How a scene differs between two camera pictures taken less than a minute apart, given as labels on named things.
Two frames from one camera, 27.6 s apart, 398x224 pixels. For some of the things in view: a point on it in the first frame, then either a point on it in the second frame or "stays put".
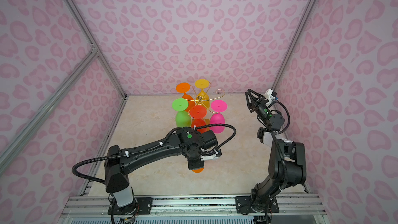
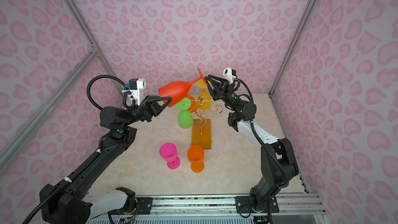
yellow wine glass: x=202 y=98 stays put
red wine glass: x=198 y=112 to x=177 y=91
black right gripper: x=258 y=106 to x=231 y=92
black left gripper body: x=196 y=162 to x=143 y=113
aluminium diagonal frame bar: x=8 y=153 stays put
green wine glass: x=182 y=118 stays put
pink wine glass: x=217 y=106 to x=168 y=151
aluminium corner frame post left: x=88 y=31 stays put
